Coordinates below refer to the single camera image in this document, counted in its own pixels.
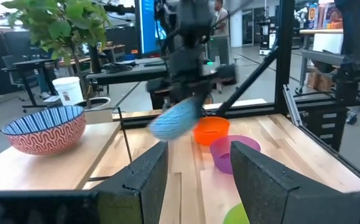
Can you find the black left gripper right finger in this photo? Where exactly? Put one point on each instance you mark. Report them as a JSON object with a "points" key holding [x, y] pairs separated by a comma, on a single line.
{"points": [[276, 199]]}

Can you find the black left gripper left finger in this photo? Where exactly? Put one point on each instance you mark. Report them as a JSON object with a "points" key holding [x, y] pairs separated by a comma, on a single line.
{"points": [[130, 193]]}

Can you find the green plastic bowl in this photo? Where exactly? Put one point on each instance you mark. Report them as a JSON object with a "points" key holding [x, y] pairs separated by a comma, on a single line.
{"points": [[237, 216]]}

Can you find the teal patterned ceramic bowl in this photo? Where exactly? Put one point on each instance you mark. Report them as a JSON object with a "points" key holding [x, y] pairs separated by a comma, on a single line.
{"points": [[175, 121]]}

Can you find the orange plastic bowl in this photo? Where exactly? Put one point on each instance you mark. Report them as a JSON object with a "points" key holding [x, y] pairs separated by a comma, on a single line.
{"points": [[210, 130]]}

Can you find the purple plastic bowl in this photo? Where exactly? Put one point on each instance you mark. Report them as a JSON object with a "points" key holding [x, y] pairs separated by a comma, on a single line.
{"points": [[221, 152]]}

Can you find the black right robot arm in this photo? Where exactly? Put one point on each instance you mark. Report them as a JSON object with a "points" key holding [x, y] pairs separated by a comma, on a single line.
{"points": [[195, 15]]}

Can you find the black desk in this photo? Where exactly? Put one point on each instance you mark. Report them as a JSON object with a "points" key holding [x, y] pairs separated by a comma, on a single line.
{"points": [[130, 73]]}

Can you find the monitor with blue screen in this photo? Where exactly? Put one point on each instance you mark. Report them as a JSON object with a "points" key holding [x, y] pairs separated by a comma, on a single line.
{"points": [[148, 28]]}

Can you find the person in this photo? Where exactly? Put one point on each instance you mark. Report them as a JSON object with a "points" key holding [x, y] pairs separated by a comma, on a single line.
{"points": [[221, 18]]}

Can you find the white plant pot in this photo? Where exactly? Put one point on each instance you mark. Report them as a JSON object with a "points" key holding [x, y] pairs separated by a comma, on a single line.
{"points": [[99, 115]]}

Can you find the black drawer cabinet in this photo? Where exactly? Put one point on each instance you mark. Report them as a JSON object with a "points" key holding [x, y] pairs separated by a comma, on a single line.
{"points": [[325, 124]]}

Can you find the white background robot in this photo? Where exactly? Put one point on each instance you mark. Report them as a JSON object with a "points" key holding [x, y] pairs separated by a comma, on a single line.
{"points": [[266, 34]]}

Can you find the white plastic bucket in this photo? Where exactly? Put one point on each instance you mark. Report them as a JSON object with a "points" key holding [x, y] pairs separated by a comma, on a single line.
{"points": [[69, 91]]}

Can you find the green leafy potted plant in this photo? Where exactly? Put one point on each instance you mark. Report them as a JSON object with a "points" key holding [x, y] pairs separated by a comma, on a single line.
{"points": [[61, 25]]}

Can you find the wooden background table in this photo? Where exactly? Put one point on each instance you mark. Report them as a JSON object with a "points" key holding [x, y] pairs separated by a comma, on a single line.
{"points": [[329, 31]]}

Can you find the black office chair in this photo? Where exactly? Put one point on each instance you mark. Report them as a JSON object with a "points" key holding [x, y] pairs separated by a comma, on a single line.
{"points": [[15, 71]]}

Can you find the black aluminium table frame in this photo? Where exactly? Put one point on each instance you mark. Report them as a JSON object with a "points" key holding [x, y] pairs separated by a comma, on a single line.
{"points": [[283, 56]]}

